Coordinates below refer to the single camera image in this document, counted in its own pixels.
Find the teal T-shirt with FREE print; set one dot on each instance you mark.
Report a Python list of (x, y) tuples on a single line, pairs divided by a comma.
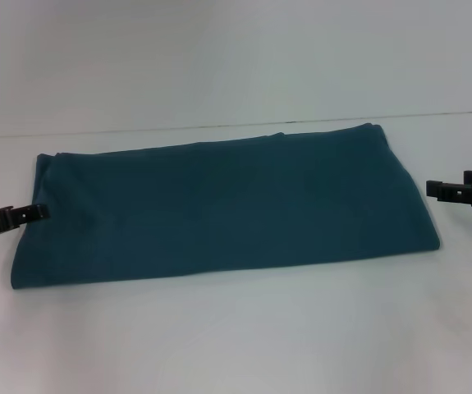
[(227, 205)]

